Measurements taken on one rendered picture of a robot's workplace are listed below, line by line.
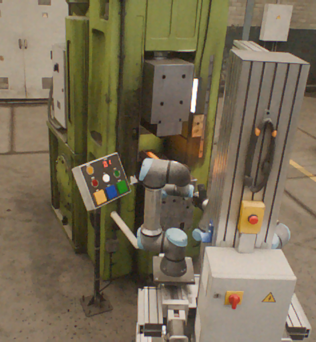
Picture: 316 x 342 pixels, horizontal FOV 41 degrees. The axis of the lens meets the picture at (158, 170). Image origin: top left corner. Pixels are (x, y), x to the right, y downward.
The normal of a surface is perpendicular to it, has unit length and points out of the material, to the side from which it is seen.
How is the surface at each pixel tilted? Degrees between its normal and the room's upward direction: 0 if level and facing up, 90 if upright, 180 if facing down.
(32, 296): 0
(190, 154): 90
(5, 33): 90
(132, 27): 90
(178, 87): 90
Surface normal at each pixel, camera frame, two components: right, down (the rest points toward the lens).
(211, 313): 0.04, 0.41
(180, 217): 0.45, 0.40
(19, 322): 0.07, -0.91
